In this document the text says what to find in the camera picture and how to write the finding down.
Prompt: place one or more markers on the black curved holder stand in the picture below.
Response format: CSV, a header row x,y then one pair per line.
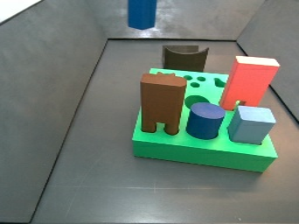
x,y
185,57

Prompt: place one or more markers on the red arch block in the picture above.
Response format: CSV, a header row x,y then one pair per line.
x,y
249,79

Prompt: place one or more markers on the blue hexagon prism block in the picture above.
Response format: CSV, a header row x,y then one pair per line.
x,y
142,14

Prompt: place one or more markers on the dark blue cylinder block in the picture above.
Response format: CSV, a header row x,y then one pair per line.
x,y
205,120

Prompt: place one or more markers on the light blue square block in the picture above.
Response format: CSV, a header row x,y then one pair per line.
x,y
251,124

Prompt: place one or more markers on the green shape sorter base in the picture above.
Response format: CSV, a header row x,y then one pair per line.
x,y
183,148

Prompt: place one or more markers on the brown arch block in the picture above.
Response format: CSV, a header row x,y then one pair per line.
x,y
162,92

